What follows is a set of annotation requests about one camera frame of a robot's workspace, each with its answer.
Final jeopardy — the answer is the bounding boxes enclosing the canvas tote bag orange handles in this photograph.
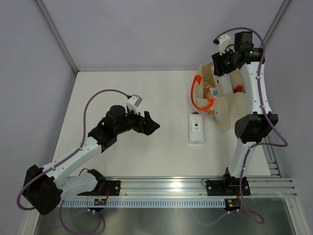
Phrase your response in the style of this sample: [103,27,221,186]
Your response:
[190,62,247,132]

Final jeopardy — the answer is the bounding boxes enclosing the green bottle red cap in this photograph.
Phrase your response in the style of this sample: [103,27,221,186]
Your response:
[233,85,243,94]

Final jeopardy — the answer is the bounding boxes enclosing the white rectangular bottle black cap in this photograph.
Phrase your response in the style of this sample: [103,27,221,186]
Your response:
[188,112,205,144]

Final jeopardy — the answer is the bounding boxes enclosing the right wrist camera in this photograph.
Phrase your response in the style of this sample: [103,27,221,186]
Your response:
[213,34,231,55]

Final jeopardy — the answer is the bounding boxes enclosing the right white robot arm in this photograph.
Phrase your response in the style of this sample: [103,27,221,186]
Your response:
[205,29,278,196]

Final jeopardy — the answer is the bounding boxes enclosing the aluminium frame post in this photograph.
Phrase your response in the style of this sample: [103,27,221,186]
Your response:
[263,0,292,45]
[34,0,79,75]

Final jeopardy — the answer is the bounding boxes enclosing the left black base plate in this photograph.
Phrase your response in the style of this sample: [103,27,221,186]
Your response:
[78,180,121,196]

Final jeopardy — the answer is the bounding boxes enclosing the white slotted cable duct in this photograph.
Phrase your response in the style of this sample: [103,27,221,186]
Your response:
[62,197,225,208]

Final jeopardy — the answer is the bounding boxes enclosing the right aluminium frame post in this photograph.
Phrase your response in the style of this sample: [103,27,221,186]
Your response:
[263,0,292,45]

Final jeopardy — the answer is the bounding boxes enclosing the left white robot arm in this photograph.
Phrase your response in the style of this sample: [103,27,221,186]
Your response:
[22,105,160,215]

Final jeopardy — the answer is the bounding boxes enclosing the left aluminium frame post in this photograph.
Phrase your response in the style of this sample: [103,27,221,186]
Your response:
[34,0,79,75]

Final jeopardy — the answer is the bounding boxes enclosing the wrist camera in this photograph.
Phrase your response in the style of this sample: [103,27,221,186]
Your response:
[126,94,142,115]
[213,34,231,55]

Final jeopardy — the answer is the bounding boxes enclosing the peach bottle pink cap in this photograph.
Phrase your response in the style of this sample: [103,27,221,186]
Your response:
[203,82,219,98]

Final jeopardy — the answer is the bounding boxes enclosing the aluminium mounting rail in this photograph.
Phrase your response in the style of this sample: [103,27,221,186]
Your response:
[31,176,298,198]

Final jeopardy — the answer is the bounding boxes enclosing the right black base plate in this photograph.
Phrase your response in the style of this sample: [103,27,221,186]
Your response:
[205,178,251,196]

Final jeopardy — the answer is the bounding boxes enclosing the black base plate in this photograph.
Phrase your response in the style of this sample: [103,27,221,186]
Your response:
[205,178,251,196]
[78,180,121,196]

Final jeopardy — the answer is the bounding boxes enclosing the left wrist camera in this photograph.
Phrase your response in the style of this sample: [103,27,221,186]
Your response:
[126,94,142,115]

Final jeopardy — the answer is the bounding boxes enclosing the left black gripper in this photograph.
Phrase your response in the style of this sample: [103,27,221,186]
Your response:
[115,106,159,136]

